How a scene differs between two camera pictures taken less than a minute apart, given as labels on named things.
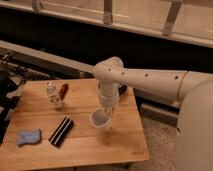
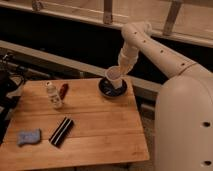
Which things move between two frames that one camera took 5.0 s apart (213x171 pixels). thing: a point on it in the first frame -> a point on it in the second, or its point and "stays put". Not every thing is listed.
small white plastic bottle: [54, 98] stays put
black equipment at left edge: [11, 77] stays put
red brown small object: [63, 90] stays put
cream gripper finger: [110, 113] -> [126, 71]
